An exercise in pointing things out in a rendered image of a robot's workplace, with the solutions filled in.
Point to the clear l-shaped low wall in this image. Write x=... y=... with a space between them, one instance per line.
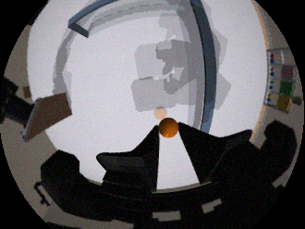
x=126 y=10

